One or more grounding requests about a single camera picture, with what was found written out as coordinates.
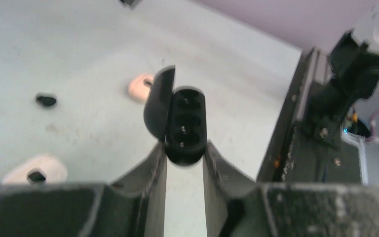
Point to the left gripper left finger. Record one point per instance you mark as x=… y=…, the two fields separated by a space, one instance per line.
x=131 y=206

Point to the black earbud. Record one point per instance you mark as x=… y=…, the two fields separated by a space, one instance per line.
x=46 y=100

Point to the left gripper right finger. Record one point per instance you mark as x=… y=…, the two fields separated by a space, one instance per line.
x=237 y=206

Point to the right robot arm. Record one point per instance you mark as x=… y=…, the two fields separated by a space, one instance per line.
x=354 y=63

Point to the black earbud charging case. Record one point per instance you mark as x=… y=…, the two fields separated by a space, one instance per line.
x=176 y=117

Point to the white earbud charging case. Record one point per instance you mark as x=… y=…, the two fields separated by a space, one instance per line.
x=40 y=169

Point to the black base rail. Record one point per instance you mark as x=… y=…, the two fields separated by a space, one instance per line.
x=293 y=156

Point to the beige earbud charging case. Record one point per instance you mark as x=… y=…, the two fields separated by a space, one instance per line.
x=139 y=88

